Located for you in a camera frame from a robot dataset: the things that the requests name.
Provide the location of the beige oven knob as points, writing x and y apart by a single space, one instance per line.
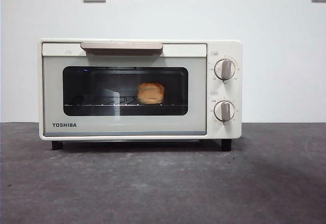
224 69
224 111

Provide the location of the white toaster oven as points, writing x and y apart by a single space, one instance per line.
224 48

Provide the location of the golden bread loaf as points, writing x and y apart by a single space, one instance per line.
151 93

